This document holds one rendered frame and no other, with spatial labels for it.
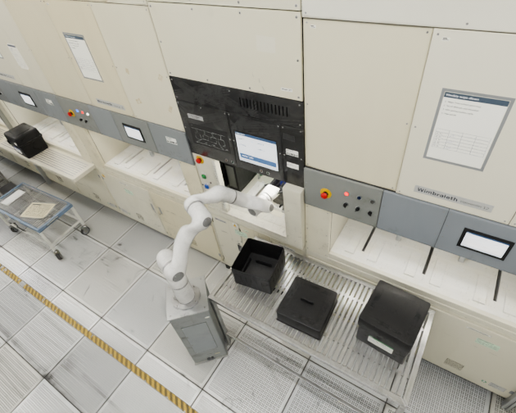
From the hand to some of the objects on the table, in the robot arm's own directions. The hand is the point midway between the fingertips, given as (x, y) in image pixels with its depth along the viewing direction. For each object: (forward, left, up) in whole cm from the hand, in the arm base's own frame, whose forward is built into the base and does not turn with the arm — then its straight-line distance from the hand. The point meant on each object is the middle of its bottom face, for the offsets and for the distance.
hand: (278, 183), depth 238 cm
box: (+36, -100, -44) cm, 115 cm away
